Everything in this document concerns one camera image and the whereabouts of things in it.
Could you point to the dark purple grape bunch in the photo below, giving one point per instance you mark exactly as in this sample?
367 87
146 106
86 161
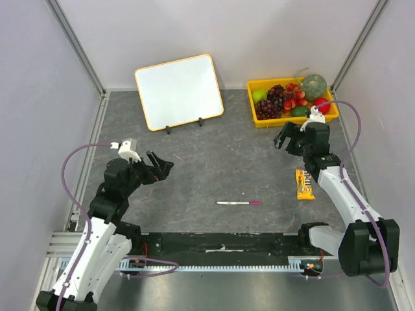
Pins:
268 109

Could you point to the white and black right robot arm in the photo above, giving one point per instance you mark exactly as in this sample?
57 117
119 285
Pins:
370 244

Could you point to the light blue slotted cable duct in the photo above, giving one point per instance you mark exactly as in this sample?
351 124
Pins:
293 266

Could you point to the white marker with purple cap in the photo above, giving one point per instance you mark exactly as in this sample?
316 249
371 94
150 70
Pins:
240 203

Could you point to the right aluminium frame post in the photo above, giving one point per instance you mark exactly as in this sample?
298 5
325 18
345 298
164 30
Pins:
358 45

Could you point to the yellow plastic fruit tray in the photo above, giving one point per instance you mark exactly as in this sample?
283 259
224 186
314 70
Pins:
266 84

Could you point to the orange framed whiteboard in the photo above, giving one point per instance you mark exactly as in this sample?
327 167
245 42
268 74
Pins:
179 92

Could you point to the green netted melon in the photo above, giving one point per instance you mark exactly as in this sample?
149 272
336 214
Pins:
314 87

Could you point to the green apple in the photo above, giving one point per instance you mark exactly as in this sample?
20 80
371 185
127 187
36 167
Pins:
258 95

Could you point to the red apple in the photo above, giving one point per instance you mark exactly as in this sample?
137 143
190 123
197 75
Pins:
322 107

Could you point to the yellow candy packet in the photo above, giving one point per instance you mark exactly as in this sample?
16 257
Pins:
304 186

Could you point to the left aluminium floor rail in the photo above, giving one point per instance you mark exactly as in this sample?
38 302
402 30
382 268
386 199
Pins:
79 188

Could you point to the dark red grape bunch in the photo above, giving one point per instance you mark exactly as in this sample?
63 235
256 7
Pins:
276 92

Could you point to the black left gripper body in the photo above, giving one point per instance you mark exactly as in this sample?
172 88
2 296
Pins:
135 169

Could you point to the left aluminium frame post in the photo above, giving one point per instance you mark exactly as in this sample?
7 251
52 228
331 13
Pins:
74 42

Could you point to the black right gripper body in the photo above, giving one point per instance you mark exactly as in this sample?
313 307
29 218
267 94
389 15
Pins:
292 140

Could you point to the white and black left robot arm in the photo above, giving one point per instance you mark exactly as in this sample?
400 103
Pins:
106 239

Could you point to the red cherry cluster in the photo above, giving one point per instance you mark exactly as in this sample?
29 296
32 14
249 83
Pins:
294 97

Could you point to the aluminium frame post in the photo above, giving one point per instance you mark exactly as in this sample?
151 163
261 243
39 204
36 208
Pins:
358 45
74 42

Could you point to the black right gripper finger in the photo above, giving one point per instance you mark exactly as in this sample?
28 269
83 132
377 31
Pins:
283 134
287 142

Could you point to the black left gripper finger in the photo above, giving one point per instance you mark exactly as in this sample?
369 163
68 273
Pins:
150 176
159 168

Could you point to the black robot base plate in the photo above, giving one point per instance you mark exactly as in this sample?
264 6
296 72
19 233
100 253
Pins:
221 249

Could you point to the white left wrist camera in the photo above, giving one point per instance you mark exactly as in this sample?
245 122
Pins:
127 150

